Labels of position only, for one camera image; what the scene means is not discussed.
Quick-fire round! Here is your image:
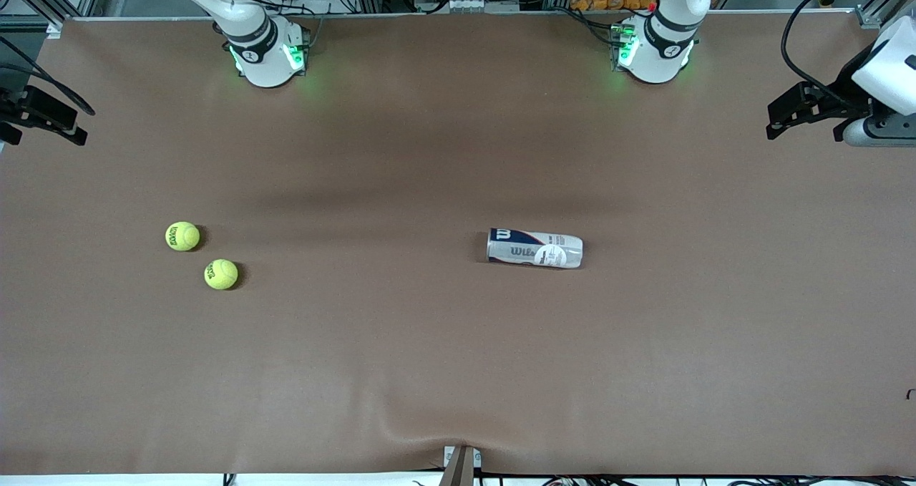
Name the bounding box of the yellow tennis ball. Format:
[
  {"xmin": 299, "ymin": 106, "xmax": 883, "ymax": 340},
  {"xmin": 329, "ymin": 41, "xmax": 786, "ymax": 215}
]
[
  {"xmin": 204, "ymin": 259, "xmax": 239, "ymax": 291},
  {"xmin": 165, "ymin": 221, "xmax": 201, "ymax": 252}
]

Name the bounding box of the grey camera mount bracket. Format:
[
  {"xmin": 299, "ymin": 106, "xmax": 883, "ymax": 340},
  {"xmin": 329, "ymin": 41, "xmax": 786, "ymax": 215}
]
[{"xmin": 443, "ymin": 445, "xmax": 482, "ymax": 486}]

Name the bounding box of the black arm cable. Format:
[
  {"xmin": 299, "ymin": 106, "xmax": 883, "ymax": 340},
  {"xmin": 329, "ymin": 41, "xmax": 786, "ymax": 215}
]
[
  {"xmin": 780, "ymin": 0, "xmax": 888, "ymax": 107},
  {"xmin": 0, "ymin": 35, "xmax": 97, "ymax": 117}
]

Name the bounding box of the clear Wilson tennis ball can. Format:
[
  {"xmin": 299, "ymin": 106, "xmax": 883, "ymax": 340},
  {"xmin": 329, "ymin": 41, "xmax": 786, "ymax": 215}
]
[{"xmin": 487, "ymin": 228, "xmax": 584, "ymax": 270}]

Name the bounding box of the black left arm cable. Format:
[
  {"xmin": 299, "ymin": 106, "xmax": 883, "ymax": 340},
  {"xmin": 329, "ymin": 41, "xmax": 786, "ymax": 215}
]
[{"xmin": 780, "ymin": 0, "xmax": 888, "ymax": 107}]

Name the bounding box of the brown table mat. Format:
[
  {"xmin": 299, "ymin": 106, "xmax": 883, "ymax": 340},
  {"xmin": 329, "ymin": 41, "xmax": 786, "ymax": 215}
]
[{"xmin": 0, "ymin": 10, "xmax": 916, "ymax": 477}]

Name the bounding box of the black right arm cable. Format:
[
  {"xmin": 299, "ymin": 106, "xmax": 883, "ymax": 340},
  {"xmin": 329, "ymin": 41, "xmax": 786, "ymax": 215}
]
[{"xmin": 0, "ymin": 35, "xmax": 97, "ymax": 117}]

